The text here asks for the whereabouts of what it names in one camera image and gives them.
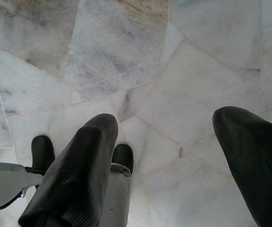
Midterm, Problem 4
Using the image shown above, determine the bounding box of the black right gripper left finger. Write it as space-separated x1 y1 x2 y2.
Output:
18 113 119 227

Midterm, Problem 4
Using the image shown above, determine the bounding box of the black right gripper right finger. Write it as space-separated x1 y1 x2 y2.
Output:
212 105 272 227

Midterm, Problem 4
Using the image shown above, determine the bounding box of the black robot right foot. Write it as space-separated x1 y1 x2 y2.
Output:
112 143 134 177

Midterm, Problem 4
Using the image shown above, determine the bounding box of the silver robot right leg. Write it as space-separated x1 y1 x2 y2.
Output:
100 163 133 227

